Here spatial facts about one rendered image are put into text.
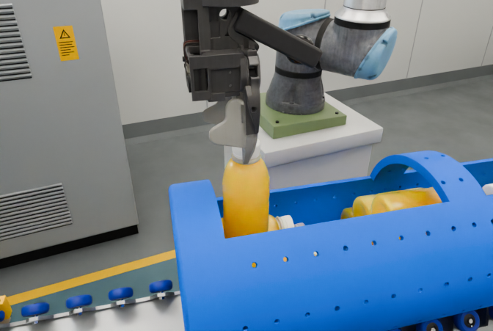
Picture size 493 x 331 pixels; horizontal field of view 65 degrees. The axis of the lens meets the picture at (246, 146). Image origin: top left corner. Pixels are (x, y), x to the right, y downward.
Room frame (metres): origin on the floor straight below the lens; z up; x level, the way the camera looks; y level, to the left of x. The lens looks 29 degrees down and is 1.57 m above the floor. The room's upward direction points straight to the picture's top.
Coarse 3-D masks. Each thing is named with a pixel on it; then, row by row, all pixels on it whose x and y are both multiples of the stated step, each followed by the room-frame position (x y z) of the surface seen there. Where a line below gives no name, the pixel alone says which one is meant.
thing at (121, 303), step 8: (152, 296) 0.52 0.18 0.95; (160, 296) 0.51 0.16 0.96; (168, 296) 0.53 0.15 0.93; (112, 304) 0.50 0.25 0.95; (120, 304) 0.49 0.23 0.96; (72, 312) 0.48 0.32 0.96; (80, 312) 0.48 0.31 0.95; (24, 320) 0.48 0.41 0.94; (32, 320) 0.46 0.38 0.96; (40, 320) 0.47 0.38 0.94; (0, 328) 0.46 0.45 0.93
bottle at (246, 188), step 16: (240, 160) 0.45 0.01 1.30; (256, 160) 0.45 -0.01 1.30; (224, 176) 0.45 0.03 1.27; (240, 176) 0.44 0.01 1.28; (256, 176) 0.44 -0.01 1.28; (224, 192) 0.45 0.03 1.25; (240, 192) 0.43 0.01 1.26; (256, 192) 0.43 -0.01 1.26; (224, 208) 0.45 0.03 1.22; (240, 208) 0.43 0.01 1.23; (256, 208) 0.43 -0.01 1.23; (224, 224) 0.45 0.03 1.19; (240, 224) 0.43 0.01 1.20; (256, 224) 0.43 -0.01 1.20
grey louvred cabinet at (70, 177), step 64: (0, 0) 1.60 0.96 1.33; (64, 0) 1.69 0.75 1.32; (0, 64) 1.57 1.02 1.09; (64, 64) 1.66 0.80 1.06; (0, 128) 1.54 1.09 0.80; (64, 128) 1.64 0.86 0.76; (0, 192) 1.51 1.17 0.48; (64, 192) 1.61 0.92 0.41; (128, 192) 1.73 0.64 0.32; (0, 256) 1.47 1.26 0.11
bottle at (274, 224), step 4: (272, 216) 0.54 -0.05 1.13; (272, 220) 0.52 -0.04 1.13; (276, 220) 0.53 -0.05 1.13; (280, 220) 0.53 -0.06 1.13; (272, 224) 0.52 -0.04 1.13; (276, 224) 0.52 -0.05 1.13; (280, 224) 0.53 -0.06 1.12; (272, 228) 0.51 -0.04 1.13; (276, 228) 0.51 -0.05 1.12; (280, 228) 0.52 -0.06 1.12; (284, 228) 0.52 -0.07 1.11
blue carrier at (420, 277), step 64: (192, 192) 0.46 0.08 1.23; (320, 192) 0.64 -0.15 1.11; (448, 192) 0.48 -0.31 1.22; (192, 256) 0.36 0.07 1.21; (256, 256) 0.37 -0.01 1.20; (320, 256) 0.38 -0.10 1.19; (384, 256) 0.39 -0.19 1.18; (448, 256) 0.41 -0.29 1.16; (192, 320) 0.32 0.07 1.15; (256, 320) 0.33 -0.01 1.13; (320, 320) 0.35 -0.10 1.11; (384, 320) 0.37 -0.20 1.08
